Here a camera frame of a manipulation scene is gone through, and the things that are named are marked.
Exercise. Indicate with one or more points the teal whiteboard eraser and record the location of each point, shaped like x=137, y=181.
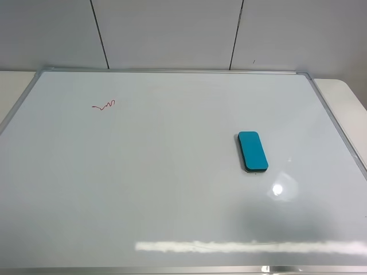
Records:
x=254, y=157

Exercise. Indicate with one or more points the red marker scribble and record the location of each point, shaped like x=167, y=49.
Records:
x=107, y=105

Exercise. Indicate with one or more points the white whiteboard with aluminium frame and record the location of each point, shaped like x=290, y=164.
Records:
x=156, y=184

